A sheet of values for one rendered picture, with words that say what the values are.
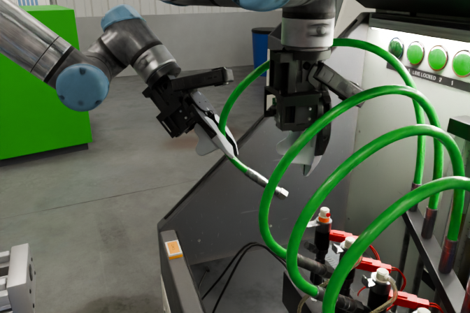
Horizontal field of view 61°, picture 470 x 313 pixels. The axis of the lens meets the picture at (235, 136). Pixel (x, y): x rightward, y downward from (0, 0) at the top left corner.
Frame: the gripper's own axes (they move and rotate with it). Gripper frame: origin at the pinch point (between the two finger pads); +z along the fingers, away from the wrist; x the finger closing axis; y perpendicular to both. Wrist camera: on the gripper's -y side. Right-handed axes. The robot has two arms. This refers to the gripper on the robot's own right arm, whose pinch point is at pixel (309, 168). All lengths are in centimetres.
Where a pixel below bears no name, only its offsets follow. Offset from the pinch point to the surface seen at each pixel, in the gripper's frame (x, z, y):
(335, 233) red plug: 1.9, 13.1, -5.2
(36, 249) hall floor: -176, 123, 80
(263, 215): 8.7, 1.6, 12.0
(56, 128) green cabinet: -320, 96, 74
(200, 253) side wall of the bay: -30.9, 37.2, 12.1
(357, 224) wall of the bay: -25, 34, -32
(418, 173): 0.5, 4.6, -23.1
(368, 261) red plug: 10.4, 12.9, -5.9
